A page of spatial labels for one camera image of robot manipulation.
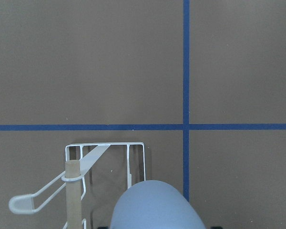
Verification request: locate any blue plastic cup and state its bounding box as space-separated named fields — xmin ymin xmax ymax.
xmin=110 ymin=180 xmax=205 ymax=229

